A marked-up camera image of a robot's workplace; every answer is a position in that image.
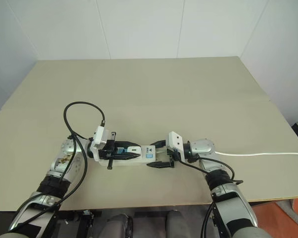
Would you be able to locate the white power strip cable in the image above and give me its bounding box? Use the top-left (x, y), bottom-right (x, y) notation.
top-left (214, 150), bottom-right (298, 158)

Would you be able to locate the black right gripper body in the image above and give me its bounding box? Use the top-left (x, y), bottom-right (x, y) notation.
top-left (165, 147), bottom-right (182, 170)

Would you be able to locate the white power strip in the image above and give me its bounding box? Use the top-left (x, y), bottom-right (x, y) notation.
top-left (95, 144), bottom-right (176, 172)

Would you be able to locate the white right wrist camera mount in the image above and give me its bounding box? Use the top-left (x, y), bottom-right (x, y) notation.
top-left (166, 131), bottom-right (187, 162)

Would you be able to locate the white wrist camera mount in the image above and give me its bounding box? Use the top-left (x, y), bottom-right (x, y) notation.
top-left (166, 131), bottom-right (187, 162)
top-left (87, 125), bottom-right (112, 164)

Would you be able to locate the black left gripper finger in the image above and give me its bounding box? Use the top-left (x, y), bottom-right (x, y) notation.
top-left (114, 140), bottom-right (141, 148)
top-left (114, 153), bottom-right (143, 161)

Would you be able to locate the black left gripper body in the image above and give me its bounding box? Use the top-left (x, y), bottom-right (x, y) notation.
top-left (99, 132), bottom-right (119, 171)

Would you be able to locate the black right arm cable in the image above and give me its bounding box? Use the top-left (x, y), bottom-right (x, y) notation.
top-left (175, 153), bottom-right (244, 238)

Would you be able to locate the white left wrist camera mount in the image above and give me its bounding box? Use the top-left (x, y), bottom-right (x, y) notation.
top-left (87, 125), bottom-right (112, 164)

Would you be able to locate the dark grey rounded shape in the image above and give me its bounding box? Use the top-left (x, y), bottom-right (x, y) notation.
top-left (106, 214), bottom-right (135, 238)

